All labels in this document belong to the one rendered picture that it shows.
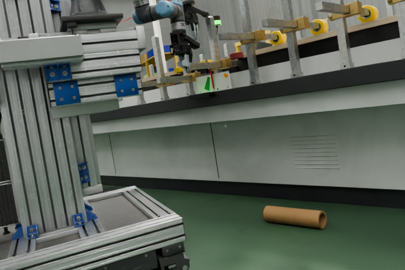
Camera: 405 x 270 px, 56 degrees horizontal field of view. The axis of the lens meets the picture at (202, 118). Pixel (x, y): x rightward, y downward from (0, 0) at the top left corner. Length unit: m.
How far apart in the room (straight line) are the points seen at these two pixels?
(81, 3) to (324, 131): 1.34
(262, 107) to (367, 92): 0.55
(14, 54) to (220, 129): 1.50
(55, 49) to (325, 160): 1.44
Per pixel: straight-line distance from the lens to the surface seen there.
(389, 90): 1.76
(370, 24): 1.98
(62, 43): 1.41
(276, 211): 1.96
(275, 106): 2.01
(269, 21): 1.70
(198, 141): 2.69
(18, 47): 1.41
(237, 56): 2.27
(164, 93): 2.56
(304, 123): 2.17
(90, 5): 1.58
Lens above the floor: 0.66
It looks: 3 degrees down
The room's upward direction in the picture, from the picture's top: 9 degrees counter-clockwise
